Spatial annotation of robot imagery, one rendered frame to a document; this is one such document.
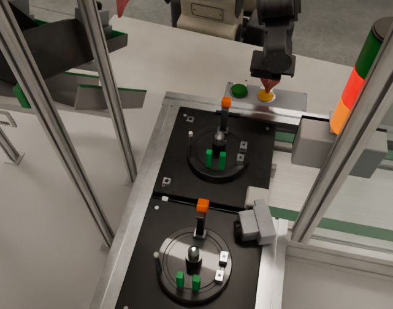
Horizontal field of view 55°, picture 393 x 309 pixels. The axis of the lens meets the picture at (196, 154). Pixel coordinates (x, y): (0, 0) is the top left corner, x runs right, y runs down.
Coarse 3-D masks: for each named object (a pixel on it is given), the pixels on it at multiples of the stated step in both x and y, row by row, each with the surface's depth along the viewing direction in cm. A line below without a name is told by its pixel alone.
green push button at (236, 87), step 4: (236, 84) 97; (240, 84) 97; (232, 88) 96; (236, 88) 96; (240, 88) 96; (244, 88) 96; (232, 92) 96; (236, 92) 95; (240, 92) 95; (244, 92) 95; (236, 96) 96; (240, 96) 96
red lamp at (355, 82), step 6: (354, 66) 44; (354, 72) 44; (354, 78) 44; (360, 78) 43; (348, 84) 45; (354, 84) 44; (360, 84) 43; (348, 90) 45; (354, 90) 44; (342, 96) 47; (348, 96) 46; (354, 96) 45; (348, 102) 46; (348, 108) 46
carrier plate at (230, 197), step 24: (216, 120) 90; (240, 120) 90; (168, 144) 86; (264, 144) 86; (168, 168) 82; (264, 168) 82; (168, 192) 79; (192, 192) 79; (216, 192) 79; (240, 192) 79
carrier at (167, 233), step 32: (160, 224) 75; (192, 224) 75; (224, 224) 75; (160, 256) 69; (192, 256) 64; (224, 256) 67; (256, 256) 71; (128, 288) 68; (160, 288) 67; (192, 288) 65; (224, 288) 67; (256, 288) 67
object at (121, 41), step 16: (16, 16) 61; (32, 32) 48; (48, 32) 51; (64, 32) 54; (80, 32) 58; (112, 32) 72; (32, 48) 49; (48, 48) 52; (64, 48) 55; (80, 48) 59; (112, 48) 68; (0, 64) 49; (48, 64) 53; (64, 64) 56; (80, 64) 60; (0, 80) 50; (16, 80) 49
